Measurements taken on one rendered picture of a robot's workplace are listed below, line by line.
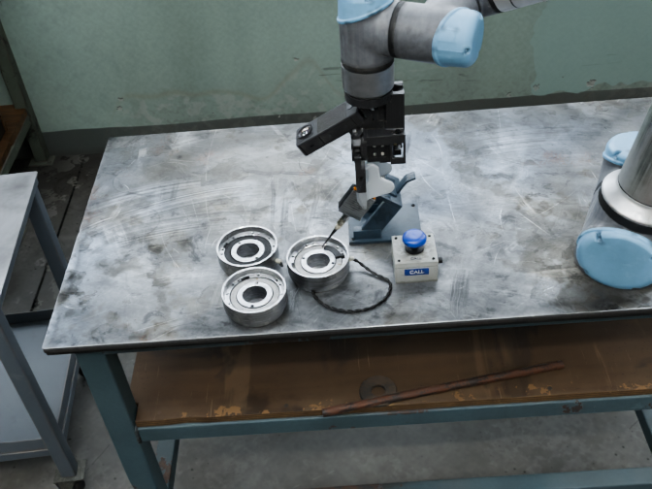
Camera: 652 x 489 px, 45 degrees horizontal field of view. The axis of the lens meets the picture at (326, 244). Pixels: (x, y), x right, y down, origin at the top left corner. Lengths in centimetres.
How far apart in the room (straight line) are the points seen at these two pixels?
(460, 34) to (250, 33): 190
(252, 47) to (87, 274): 163
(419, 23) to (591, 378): 77
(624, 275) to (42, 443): 135
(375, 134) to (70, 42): 197
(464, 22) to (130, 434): 94
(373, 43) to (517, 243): 49
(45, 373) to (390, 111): 127
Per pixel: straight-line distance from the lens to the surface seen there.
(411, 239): 129
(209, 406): 151
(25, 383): 181
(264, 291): 130
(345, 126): 119
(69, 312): 139
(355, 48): 111
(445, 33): 106
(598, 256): 115
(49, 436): 195
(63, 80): 311
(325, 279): 129
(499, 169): 157
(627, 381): 156
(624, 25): 310
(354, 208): 129
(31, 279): 276
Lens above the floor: 173
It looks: 41 degrees down
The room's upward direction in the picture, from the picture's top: 5 degrees counter-clockwise
